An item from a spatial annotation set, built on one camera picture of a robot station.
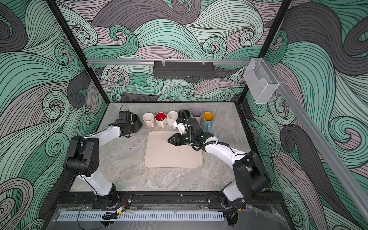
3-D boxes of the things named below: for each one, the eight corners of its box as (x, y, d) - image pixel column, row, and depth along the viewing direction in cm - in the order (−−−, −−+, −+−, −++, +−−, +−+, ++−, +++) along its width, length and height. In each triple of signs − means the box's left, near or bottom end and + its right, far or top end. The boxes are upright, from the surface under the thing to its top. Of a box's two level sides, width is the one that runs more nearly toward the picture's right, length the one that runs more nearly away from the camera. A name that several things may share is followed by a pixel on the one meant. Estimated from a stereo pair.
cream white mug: (155, 129, 105) (154, 122, 98) (157, 120, 111) (155, 112, 104) (166, 129, 105) (165, 122, 98) (166, 120, 111) (165, 112, 104)
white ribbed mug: (165, 125, 107) (164, 118, 100) (170, 117, 113) (170, 109, 105) (174, 128, 106) (174, 121, 98) (179, 120, 111) (179, 112, 104)
